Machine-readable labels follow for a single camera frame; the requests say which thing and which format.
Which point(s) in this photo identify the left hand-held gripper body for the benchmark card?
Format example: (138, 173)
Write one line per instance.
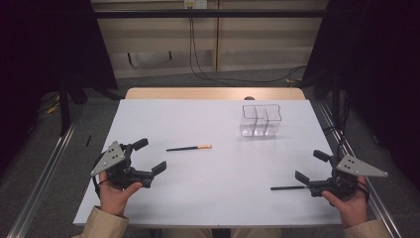
(112, 157)

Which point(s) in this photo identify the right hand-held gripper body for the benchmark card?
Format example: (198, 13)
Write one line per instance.
(358, 168)

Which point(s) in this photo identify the black pen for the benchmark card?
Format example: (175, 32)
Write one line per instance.
(287, 188)

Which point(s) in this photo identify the thin black brush orange end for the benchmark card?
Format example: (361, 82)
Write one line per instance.
(185, 148)

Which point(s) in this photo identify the clear plastic organizer box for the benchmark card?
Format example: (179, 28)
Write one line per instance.
(261, 132)

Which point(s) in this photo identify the person's left hand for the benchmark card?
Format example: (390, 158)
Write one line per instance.
(114, 198)

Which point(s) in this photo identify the person's right hand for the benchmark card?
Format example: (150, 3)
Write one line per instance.
(353, 210)

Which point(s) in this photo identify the yellow floor scrap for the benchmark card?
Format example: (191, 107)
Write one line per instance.
(52, 108)

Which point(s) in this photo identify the dark round knob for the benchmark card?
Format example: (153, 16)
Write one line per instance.
(249, 98)

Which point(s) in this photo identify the black curtain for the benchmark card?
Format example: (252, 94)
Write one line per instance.
(39, 49)
(383, 66)

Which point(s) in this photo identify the metal floor rail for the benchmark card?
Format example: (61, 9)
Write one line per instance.
(43, 178)
(373, 195)

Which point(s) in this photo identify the black stand post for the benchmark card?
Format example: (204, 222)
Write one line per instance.
(64, 109)
(336, 102)

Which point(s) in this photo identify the black horizontal frame bar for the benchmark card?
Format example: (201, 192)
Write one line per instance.
(211, 13)

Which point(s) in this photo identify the white wall socket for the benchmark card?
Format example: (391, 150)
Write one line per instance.
(195, 4)

